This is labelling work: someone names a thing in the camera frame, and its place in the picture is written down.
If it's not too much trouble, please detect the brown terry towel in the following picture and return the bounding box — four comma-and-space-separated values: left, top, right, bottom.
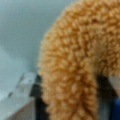
38, 0, 120, 120

